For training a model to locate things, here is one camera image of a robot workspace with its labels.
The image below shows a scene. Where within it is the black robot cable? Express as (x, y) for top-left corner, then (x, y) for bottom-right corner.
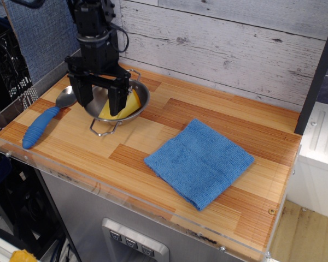
(109, 21), (130, 54)

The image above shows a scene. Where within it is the silver dispenser button panel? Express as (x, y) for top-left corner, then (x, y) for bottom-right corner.
(102, 218), (170, 261)

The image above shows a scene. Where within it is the spoon with blue handle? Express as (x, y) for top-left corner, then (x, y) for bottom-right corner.
(22, 86), (77, 149)

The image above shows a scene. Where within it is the white appliance top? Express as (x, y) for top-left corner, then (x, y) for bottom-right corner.
(300, 102), (328, 164)

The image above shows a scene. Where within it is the yellow toy cheese wedge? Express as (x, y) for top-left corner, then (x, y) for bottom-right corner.
(98, 89), (142, 120)

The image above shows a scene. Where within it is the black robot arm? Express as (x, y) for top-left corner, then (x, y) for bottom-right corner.
(65, 1), (131, 116)

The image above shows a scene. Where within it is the dark right shelf post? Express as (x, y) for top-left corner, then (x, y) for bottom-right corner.
(294, 38), (328, 135)

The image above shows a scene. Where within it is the small steel two-handled pot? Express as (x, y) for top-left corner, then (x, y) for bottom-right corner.
(85, 69), (150, 136)

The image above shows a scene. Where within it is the blue knitted cloth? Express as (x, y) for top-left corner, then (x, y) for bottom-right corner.
(144, 119), (254, 211)

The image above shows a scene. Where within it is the clear acrylic table guard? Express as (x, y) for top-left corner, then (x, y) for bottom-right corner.
(0, 65), (301, 261)

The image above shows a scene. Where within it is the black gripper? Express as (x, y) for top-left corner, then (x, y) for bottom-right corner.
(65, 34), (131, 116)

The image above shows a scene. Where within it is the black plastic crate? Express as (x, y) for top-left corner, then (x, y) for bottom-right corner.
(0, 17), (38, 111)

